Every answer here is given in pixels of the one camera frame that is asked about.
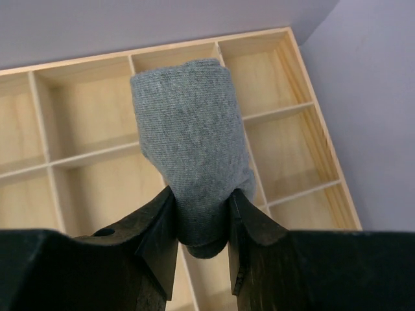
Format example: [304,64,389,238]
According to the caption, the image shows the grey sock with black stripes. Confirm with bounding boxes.
[130,58,256,259]

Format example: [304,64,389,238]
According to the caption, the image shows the wooden compartment tray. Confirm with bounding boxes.
[0,26,363,311]

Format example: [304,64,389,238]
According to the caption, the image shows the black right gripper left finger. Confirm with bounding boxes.
[1,187,178,310]

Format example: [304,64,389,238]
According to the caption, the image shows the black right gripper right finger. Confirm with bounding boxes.
[228,190,414,310]

